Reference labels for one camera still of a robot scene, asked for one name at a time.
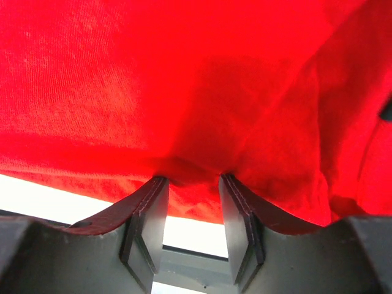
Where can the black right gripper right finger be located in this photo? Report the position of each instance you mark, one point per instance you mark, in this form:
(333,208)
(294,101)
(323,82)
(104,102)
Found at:
(272,251)

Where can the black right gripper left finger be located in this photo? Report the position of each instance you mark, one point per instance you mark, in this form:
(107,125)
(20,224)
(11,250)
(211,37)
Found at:
(117,250)

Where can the red t shirt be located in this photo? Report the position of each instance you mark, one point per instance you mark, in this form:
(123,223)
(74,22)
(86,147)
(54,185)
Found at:
(99,96)

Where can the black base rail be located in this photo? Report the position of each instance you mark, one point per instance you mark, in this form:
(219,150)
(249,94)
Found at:
(195,271)

